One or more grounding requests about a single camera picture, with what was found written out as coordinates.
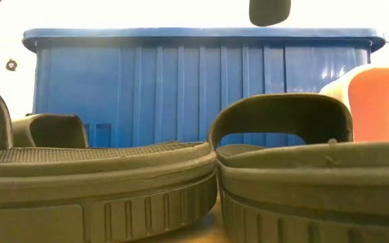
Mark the black rubber slide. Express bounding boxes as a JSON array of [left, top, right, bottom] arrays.
[[207, 92, 389, 243], [249, 0, 292, 28], [11, 113, 182, 150], [0, 80, 218, 243]]

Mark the pink rubber slide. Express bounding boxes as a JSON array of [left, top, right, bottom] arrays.
[[319, 63, 389, 142]]

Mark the blue plastic bin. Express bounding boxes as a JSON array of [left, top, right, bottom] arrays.
[[22, 27, 387, 149]]

